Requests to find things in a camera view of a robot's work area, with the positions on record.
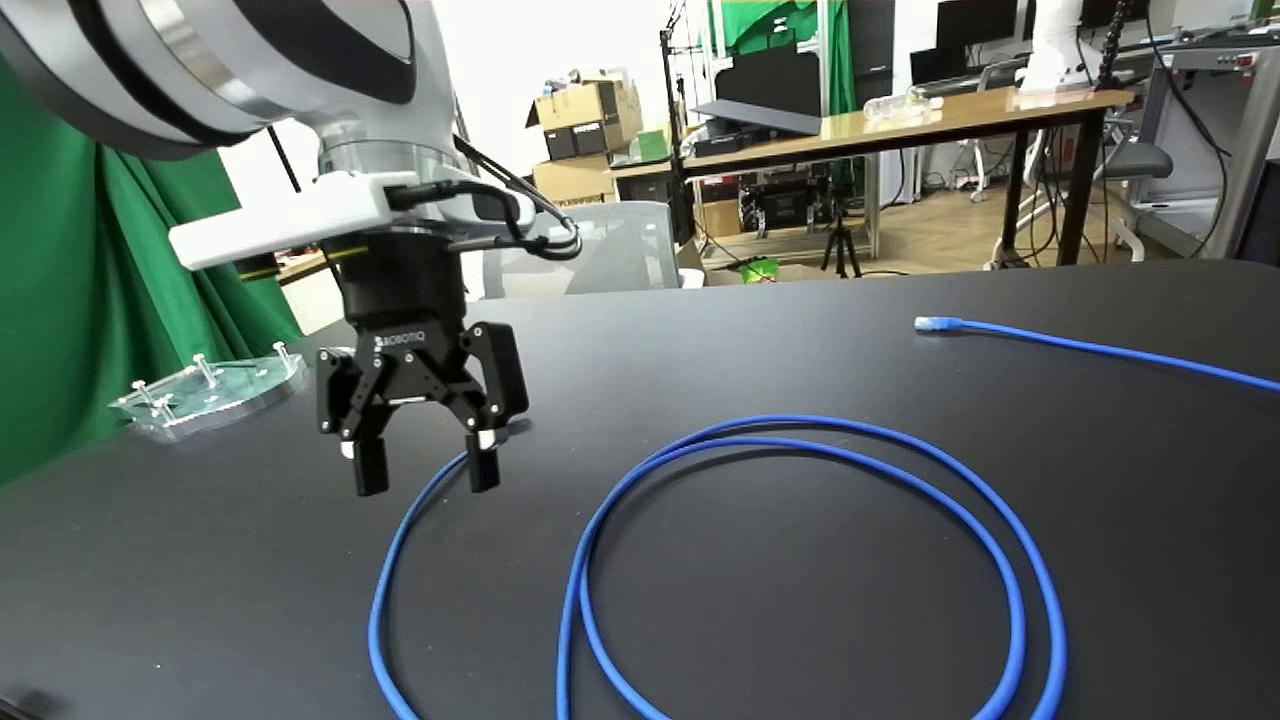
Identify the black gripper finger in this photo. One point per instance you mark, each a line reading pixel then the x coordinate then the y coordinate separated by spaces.
pixel 484 388
pixel 352 413

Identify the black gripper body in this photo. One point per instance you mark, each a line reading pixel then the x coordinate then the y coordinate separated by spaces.
pixel 407 307

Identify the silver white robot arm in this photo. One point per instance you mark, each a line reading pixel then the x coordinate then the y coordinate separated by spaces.
pixel 174 78

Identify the clear acrylic plate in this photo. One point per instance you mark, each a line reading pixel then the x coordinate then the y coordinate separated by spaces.
pixel 206 395

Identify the stacked cardboard boxes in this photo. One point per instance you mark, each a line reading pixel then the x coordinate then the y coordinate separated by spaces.
pixel 586 124

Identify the green backdrop curtain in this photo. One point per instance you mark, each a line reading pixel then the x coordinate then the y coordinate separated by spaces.
pixel 91 290

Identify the long wooden desk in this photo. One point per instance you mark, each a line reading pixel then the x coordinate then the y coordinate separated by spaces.
pixel 954 118

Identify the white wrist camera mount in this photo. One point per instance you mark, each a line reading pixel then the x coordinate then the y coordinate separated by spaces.
pixel 352 203

